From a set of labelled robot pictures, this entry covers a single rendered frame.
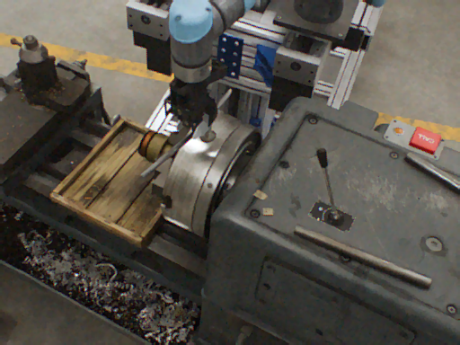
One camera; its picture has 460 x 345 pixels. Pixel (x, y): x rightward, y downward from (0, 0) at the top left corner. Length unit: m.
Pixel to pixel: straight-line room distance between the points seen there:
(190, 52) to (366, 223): 0.52
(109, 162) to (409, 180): 0.88
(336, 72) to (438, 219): 1.94
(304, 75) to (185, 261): 0.68
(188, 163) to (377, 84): 2.27
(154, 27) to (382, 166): 0.91
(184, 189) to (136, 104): 1.84
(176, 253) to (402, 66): 2.37
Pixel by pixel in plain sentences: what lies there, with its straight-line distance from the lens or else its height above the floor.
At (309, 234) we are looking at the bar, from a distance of 1.21.
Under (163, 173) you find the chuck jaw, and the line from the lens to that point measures 1.46.
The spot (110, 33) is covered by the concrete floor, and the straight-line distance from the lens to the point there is 3.61.
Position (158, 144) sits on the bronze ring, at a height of 1.12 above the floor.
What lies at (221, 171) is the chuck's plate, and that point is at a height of 1.22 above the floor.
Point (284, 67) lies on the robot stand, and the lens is 1.84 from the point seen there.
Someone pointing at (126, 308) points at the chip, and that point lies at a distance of 1.85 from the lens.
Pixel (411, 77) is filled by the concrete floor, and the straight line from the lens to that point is 3.62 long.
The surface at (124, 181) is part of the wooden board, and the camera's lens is 1.74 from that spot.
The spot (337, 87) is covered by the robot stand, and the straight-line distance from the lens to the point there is 3.10.
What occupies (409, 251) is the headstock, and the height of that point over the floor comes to 1.26.
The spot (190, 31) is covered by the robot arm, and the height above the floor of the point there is 1.62.
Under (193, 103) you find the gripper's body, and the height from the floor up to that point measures 1.43.
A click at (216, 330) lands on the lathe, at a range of 1.72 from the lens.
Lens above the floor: 2.27
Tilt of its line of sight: 53 degrees down
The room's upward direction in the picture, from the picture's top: 8 degrees clockwise
